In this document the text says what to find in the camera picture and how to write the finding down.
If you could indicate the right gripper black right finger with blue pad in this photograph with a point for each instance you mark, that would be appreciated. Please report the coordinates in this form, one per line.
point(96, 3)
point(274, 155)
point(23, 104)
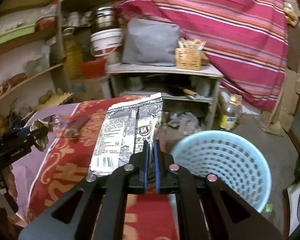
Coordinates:
point(206, 207)

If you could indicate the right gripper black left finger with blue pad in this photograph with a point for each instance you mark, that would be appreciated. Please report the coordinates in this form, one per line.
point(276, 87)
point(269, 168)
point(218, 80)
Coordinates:
point(94, 208)

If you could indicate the brown paper ball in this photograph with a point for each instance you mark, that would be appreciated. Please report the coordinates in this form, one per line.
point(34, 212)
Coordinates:
point(71, 133)

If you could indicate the grey printed snack bag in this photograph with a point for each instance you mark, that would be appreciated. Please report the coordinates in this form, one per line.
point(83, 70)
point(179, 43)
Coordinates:
point(126, 126)

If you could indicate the person's hand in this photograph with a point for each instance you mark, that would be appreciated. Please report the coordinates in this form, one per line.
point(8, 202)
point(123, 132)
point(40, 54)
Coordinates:
point(10, 179)

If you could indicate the purple table cloth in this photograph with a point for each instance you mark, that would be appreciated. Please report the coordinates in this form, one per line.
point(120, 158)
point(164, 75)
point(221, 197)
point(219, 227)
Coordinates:
point(26, 169)

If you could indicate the dark grey crumpled wrapper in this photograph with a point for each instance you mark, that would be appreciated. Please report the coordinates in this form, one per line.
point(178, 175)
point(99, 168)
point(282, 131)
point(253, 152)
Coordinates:
point(39, 131)

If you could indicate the light blue plastic basket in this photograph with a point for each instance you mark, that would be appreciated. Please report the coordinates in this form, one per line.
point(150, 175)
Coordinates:
point(230, 157)

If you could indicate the clear orange plastic wrapper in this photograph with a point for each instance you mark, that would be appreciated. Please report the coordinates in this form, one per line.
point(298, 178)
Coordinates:
point(59, 123)

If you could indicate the yellow egg tray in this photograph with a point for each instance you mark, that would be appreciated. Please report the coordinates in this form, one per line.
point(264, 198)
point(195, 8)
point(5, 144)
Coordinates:
point(56, 100)

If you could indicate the dark red scouring pad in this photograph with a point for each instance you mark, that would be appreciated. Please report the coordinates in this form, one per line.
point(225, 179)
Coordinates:
point(78, 122)

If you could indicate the cardboard box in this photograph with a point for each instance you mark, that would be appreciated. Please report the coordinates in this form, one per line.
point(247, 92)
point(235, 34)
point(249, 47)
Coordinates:
point(91, 89)

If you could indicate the oil bottle on floor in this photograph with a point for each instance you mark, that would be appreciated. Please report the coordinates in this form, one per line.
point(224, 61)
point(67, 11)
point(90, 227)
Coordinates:
point(230, 112)

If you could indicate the green plastic tray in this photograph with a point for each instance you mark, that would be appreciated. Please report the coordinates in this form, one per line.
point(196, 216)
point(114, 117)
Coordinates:
point(17, 32)

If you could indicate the red plastic basket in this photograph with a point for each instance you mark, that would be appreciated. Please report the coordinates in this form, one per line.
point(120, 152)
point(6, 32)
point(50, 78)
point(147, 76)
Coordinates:
point(93, 69)

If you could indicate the yellow cooking oil jug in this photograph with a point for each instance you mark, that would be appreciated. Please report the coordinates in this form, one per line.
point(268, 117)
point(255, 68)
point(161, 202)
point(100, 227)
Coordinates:
point(72, 53)

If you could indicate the grey low shelf cabinet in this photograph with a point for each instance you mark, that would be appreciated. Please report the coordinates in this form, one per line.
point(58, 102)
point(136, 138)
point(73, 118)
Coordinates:
point(204, 82)

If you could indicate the steel pot in cabinet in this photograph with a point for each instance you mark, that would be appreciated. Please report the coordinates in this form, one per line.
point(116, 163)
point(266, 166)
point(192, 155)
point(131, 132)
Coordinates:
point(135, 84)

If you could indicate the white plastic bucket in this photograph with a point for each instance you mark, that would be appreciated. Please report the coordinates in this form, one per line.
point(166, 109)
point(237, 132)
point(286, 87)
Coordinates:
point(102, 43)

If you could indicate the steel pot on bucket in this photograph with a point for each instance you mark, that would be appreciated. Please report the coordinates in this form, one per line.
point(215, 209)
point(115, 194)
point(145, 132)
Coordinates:
point(104, 18)

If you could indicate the yellow utensil holder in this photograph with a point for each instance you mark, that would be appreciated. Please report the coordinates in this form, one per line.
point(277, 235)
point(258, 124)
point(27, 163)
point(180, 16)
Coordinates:
point(189, 54)

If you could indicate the striped red curtain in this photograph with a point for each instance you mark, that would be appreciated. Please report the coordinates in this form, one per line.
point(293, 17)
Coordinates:
point(246, 40)

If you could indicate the wooden wall shelf unit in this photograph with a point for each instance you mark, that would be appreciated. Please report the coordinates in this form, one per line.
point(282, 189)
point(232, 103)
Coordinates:
point(33, 64)

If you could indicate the wooden handled pan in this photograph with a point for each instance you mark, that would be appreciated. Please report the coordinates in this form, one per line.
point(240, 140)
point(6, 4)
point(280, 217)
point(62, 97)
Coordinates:
point(178, 91)

